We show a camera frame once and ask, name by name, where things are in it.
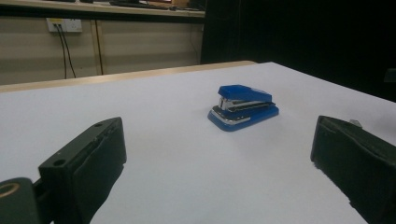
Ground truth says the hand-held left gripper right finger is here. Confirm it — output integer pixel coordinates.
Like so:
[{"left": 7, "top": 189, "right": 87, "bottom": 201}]
[{"left": 310, "top": 115, "right": 396, "bottom": 224}]

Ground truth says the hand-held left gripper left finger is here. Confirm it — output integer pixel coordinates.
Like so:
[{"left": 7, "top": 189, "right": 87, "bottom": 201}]
[{"left": 37, "top": 116, "right": 128, "bottom": 224}]

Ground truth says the blue stapler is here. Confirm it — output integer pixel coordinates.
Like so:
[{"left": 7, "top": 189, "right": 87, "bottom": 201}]
[{"left": 206, "top": 84, "right": 280, "bottom": 133}]

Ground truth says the black curtain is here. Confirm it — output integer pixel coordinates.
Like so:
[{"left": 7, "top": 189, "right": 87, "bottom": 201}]
[{"left": 200, "top": 0, "right": 396, "bottom": 103}]

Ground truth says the pale long desk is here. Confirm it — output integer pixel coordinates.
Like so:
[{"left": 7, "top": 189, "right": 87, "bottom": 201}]
[{"left": 0, "top": 0, "right": 206, "bottom": 19}]

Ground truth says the black cable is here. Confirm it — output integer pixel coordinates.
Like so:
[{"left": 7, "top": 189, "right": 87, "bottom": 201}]
[
  {"left": 59, "top": 24, "right": 78, "bottom": 79},
  {"left": 54, "top": 23, "right": 68, "bottom": 80}
]

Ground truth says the white wall socket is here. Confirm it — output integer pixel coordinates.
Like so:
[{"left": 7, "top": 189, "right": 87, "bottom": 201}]
[{"left": 46, "top": 17, "right": 84, "bottom": 34}]

